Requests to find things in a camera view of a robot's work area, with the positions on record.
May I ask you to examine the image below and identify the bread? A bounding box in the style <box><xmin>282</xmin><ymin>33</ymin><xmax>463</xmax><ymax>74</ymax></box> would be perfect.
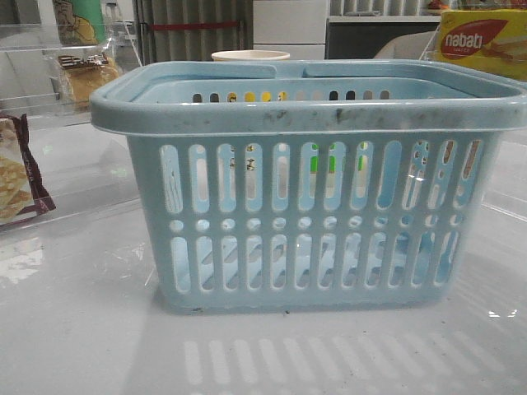
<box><xmin>49</xmin><ymin>39</ymin><xmax>123</xmax><ymax>112</ymax></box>

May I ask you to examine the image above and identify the light blue plastic basket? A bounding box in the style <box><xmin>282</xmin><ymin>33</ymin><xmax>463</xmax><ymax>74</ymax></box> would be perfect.
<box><xmin>90</xmin><ymin>59</ymin><xmax>526</xmax><ymax>311</ymax></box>

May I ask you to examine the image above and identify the cream paper cup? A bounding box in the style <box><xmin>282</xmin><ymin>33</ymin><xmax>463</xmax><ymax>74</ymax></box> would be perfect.
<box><xmin>212</xmin><ymin>49</ymin><xmax>291</xmax><ymax>62</ymax></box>

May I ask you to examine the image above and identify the white cabinet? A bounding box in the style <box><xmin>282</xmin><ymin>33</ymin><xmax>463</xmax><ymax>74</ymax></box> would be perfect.
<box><xmin>253</xmin><ymin>0</ymin><xmax>329</xmax><ymax>60</ymax></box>

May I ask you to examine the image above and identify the brown cracker packet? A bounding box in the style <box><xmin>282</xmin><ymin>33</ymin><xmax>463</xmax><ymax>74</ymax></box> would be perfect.
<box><xmin>1</xmin><ymin>114</ymin><xmax>56</xmax><ymax>227</ymax></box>

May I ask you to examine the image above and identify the clear acrylic shelf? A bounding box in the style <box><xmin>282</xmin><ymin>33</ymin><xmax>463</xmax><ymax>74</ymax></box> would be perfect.
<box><xmin>1</xmin><ymin>21</ymin><xmax>141</xmax><ymax>129</ymax></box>

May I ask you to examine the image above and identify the green cartoon snack bag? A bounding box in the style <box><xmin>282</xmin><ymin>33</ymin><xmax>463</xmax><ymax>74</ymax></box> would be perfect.
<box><xmin>52</xmin><ymin>0</ymin><xmax>106</xmax><ymax>46</ymax></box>

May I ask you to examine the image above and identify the yellow nabati wafer box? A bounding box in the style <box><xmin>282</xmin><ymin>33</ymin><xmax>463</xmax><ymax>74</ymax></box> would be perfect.
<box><xmin>433</xmin><ymin>9</ymin><xmax>526</xmax><ymax>81</ymax></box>

